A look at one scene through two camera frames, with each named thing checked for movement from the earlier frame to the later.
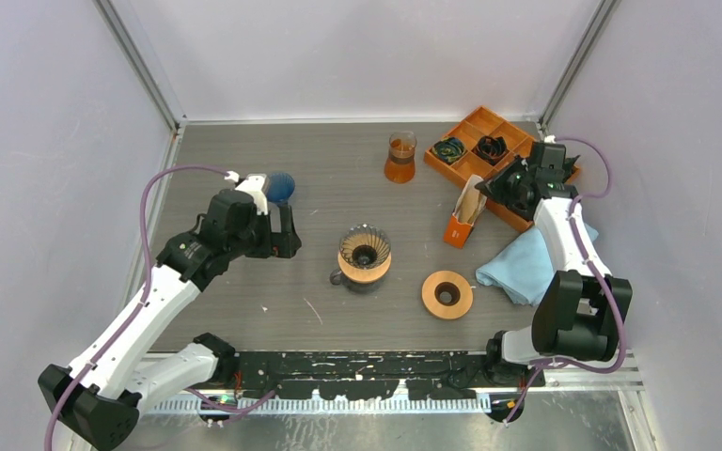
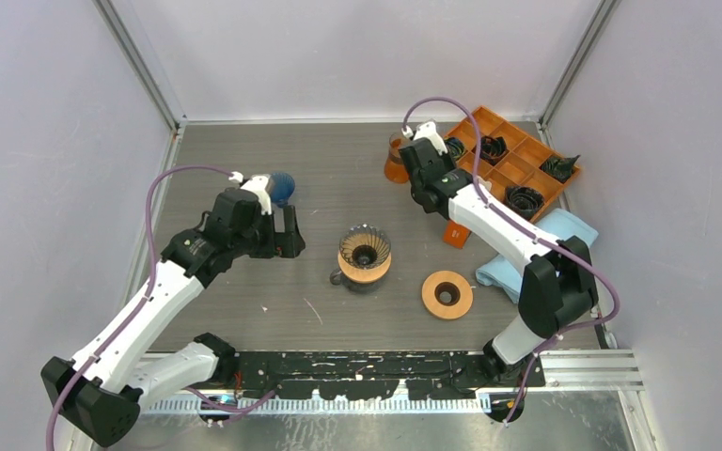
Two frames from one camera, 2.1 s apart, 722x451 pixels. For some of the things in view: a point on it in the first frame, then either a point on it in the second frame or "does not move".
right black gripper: [494, 186] -> [448, 160]
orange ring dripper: [365, 275] does not move
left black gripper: [281, 244] does not move
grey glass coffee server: [337, 278] does not move
